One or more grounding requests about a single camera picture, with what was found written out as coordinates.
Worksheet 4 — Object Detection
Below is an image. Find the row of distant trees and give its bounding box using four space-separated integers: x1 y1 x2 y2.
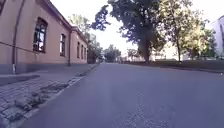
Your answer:
68 13 123 64

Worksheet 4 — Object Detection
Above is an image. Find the stone kerb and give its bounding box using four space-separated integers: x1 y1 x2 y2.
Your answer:
9 63 100 128

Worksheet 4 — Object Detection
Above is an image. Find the drainpipe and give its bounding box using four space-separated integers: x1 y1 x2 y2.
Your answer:
11 0 26 75

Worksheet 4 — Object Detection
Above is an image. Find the pink brick building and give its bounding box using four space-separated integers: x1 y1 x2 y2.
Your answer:
0 0 89 75

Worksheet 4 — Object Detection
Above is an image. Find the grass strip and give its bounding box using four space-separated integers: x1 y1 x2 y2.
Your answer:
126 59 224 72

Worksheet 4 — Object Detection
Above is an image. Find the cobblestone pavement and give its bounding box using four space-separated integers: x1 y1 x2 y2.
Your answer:
0 63 99 128

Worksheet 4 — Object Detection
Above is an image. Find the grey asphalt road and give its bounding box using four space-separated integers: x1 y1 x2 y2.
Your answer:
17 62 224 128

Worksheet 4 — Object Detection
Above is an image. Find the tree with light foliage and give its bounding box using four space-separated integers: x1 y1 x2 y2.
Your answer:
159 0 218 63

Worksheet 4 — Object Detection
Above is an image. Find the large dark tree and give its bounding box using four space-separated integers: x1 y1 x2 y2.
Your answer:
90 0 167 66

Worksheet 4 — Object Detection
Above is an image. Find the white building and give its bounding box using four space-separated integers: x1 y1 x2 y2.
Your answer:
210 15 224 60

